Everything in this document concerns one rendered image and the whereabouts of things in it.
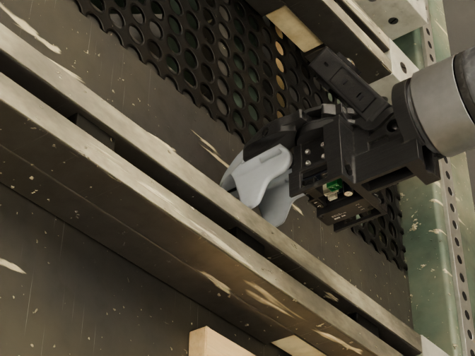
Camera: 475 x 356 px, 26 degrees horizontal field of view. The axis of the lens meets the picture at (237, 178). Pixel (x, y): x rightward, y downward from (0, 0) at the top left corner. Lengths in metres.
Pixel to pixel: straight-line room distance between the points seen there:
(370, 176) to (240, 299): 0.15
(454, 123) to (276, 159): 0.17
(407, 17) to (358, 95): 0.59
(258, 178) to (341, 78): 0.11
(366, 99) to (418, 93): 0.07
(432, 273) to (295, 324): 0.38
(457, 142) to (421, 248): 0.48
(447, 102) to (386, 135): 0.07
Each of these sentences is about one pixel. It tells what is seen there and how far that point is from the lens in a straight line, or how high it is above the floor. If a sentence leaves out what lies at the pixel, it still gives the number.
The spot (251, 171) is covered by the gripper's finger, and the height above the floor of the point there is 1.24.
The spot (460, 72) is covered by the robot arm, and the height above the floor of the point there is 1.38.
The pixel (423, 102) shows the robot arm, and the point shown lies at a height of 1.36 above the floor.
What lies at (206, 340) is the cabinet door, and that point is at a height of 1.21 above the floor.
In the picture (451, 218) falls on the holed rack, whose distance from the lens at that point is 1.31.
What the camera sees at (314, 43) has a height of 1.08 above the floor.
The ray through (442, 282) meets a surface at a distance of 1.25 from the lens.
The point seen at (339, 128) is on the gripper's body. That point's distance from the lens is 0.85.
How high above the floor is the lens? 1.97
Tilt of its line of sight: 54 degrees down
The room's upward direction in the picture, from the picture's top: straight up
